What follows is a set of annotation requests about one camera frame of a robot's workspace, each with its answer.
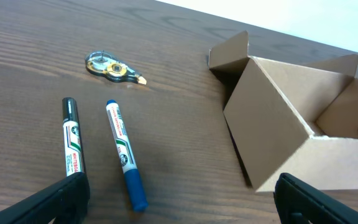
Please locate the correction tape dispenser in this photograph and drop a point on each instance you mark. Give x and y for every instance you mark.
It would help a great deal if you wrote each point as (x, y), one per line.
(105, 64)

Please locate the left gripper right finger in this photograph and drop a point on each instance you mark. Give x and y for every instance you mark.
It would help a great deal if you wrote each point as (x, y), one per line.
(297, 202)

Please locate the blue whiteboard marker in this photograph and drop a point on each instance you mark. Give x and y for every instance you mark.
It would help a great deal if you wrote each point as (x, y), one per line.
(126, 157)

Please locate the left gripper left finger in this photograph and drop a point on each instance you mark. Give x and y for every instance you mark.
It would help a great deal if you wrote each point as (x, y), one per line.
(65, 201)

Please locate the cardboard box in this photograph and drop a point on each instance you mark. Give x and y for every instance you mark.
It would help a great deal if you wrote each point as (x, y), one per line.
(299, 119)

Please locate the black whiteboard marker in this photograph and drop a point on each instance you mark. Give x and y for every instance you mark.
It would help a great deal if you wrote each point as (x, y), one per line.
(74, 158)

